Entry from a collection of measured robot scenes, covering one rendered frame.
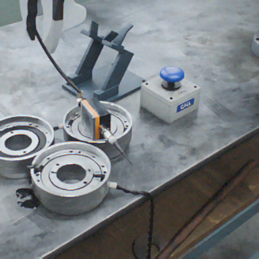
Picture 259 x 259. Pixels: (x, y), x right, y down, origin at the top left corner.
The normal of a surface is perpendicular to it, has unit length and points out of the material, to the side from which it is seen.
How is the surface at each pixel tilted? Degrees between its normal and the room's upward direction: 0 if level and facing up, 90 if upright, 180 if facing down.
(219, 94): 0
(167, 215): 0
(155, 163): 0
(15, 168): 90
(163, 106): 90
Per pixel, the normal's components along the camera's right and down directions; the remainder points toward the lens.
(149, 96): -0.79, 0.34
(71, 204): 0.04, 0.55
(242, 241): -0.01, -0.84
